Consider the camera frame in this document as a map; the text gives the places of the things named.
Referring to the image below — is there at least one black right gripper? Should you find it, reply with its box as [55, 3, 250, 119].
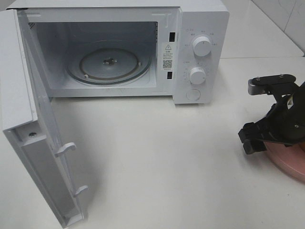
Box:
[238, 83, 305, 155]

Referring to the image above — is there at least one pink round plate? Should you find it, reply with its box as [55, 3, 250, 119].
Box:
[264, 142, 305, 183]

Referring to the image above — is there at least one round white door button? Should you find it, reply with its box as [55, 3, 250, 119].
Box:
[186, 89, 201, 101]

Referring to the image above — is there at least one white microwave door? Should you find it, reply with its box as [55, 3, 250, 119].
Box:
[0, 9, 87, 228]

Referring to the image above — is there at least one lower white microwave knob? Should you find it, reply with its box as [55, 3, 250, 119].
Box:
[189, 67, 206, 85]

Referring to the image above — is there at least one white microwave knob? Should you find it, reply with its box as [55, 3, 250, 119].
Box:
[189, 67, 206, 85]
[193, 35, 212, 57]

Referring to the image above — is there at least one upper white microwave knob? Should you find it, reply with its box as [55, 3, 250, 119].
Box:
[193, 35, 212, 57]

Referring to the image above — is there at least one white microwave oven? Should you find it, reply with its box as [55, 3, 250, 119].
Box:
[0, 0, 230, 104]

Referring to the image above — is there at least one white warning label sticker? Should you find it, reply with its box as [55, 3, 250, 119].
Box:
[162, 42, 174, 70]

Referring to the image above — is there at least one glass microwave turntable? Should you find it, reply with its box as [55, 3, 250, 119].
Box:
[66, 40, 156, 85]

